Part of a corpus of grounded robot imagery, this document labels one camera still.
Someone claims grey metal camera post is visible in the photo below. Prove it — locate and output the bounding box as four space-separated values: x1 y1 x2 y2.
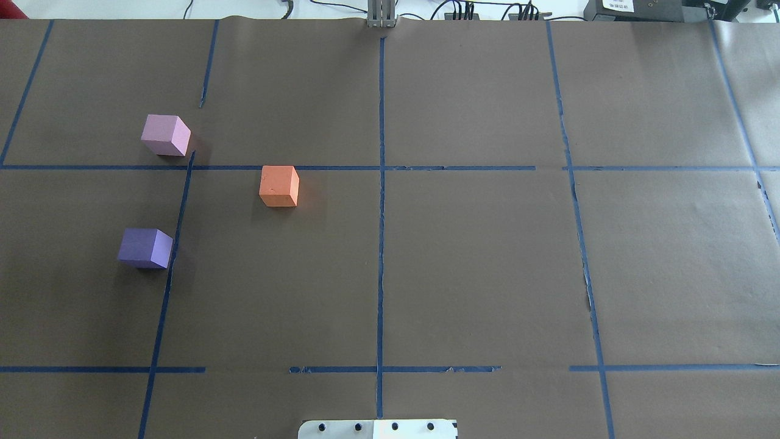
367 0 398 29

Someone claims black cable hub right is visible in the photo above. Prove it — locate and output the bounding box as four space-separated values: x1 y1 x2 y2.
502 4 552 21

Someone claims black device box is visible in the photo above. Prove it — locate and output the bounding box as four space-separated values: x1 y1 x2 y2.
583 1 714 23

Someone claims orange foam cube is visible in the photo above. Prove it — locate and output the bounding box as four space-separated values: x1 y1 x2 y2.
258 166 300 208

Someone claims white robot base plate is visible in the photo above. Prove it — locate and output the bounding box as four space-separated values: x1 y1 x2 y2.
297 418 459 438

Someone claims pink foam cube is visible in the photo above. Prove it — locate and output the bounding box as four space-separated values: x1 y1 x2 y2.
140 114 191 157

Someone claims purple foam cube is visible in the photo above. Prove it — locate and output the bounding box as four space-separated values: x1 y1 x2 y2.
117 228 174 269

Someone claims red object corner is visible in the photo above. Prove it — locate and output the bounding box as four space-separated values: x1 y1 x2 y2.
0 0 28 20

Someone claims black cable hub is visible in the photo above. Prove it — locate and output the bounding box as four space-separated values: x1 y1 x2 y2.
502 4 552 21
445 3 480 21

